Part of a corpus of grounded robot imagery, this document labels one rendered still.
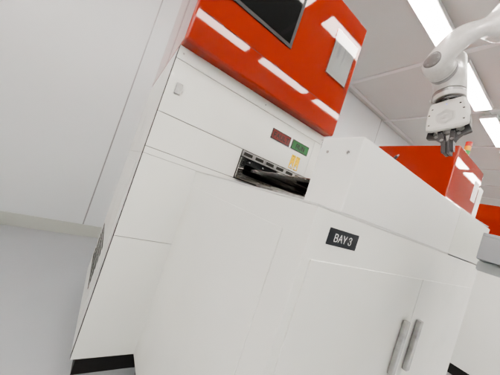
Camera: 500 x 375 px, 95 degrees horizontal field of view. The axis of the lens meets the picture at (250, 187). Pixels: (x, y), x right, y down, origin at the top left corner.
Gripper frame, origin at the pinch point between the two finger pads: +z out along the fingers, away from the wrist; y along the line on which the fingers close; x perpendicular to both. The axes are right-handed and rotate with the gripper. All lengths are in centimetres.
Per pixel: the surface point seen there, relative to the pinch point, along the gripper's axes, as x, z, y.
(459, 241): 16.4, 25.0, -0.9
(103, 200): -73, 33, -218
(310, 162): 6, -7, -58
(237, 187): -51, 26, -28
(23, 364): -83, 95, -90
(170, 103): -68, -2, -59
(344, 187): -45, 25, -2
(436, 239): -1.6, 27.5, -1.4
